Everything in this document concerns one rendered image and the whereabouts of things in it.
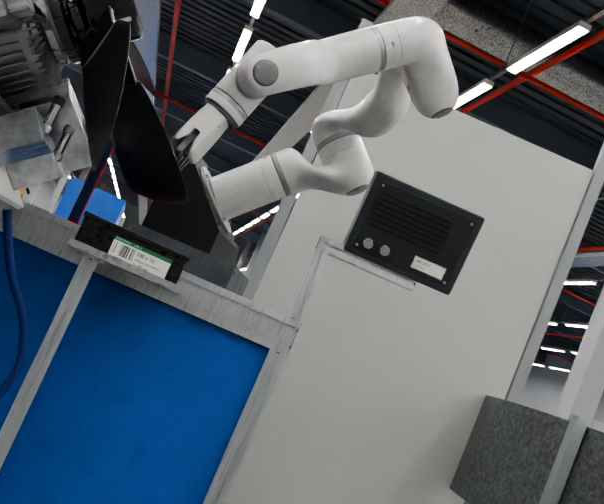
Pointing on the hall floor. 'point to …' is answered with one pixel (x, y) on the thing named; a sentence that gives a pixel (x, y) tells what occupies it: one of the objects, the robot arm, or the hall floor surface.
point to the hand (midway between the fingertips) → (165, 174)
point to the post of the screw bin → (32, 382)
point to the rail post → (245, 428)
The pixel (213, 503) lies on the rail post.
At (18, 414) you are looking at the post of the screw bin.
